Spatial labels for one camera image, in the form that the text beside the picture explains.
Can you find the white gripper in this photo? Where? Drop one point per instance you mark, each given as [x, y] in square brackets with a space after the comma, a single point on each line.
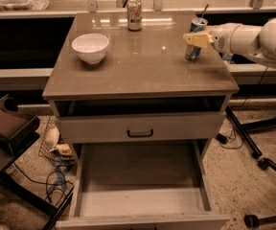
[220, 39]

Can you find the blue silver redbull can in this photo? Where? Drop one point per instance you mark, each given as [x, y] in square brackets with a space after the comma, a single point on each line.
[192, 52]

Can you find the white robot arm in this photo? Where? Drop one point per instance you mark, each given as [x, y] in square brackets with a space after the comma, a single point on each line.
[256, 43]

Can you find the grey drawer cabinet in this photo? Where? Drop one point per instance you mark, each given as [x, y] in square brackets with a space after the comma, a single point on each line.
[143, 72]

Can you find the green white soda can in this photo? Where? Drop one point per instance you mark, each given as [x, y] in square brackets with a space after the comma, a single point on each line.
[134, 17]

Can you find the open grey drawer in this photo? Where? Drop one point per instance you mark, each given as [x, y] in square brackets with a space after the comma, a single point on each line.
[141, 186]

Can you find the clear plastic water bottle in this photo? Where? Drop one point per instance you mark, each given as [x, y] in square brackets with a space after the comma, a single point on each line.
[227, 57]

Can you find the black stand leg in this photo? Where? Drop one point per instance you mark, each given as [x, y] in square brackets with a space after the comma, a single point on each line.
[256, 153]

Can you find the white bowl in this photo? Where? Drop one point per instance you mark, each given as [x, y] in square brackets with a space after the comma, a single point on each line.
[91, 48]

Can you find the black caster wheel leg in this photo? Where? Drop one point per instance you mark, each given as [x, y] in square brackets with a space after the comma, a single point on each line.
[252, 221]

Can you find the closed drawer with black handle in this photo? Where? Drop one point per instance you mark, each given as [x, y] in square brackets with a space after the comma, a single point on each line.
[127, 128]

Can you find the wire basket with items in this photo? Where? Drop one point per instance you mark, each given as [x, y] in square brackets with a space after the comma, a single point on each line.
[52, 147]

